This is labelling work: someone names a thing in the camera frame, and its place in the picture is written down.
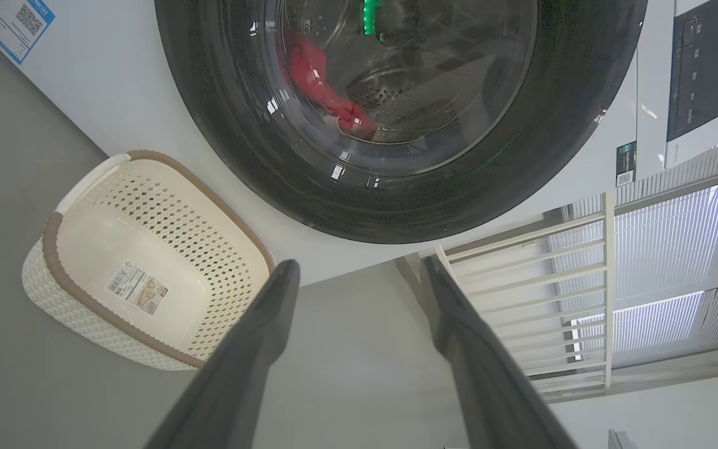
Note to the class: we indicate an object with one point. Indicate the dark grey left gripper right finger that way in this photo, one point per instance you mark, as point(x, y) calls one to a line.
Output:
point(490, 380)

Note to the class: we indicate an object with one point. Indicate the red garment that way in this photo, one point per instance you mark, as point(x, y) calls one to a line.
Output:
point(315, 78)

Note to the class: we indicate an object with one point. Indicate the black round washer door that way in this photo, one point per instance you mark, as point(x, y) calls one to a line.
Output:
point(228, 125)

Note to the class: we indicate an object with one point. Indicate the dark washing machine control panel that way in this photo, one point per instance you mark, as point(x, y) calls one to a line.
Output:
point(705, 68)

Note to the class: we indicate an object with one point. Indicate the white window blinds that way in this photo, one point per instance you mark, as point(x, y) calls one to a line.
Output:
point(670, 249)

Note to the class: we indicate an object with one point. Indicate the white printed product label sticker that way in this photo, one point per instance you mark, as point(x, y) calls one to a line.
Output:
point(137, 288)

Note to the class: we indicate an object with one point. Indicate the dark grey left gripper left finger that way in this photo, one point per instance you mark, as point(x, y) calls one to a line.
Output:
point(240, 374)

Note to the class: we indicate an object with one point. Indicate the blue energy label sticker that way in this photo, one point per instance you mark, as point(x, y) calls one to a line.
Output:
point(10, 25)

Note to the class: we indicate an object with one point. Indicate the small black code sticker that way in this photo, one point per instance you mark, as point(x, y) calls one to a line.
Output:
point(626, 164)

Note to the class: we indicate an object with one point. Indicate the steel washer drum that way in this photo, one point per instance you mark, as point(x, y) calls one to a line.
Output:
point(434, 75)

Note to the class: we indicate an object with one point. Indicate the white railing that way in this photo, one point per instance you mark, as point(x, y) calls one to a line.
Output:
point(608, 280)

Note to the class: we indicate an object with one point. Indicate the white washing machine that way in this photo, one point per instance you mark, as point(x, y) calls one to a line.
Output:
point(122, 81)

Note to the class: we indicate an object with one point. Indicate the cream perforated laundry basket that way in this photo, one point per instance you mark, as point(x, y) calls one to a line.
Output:
point(147, 237)

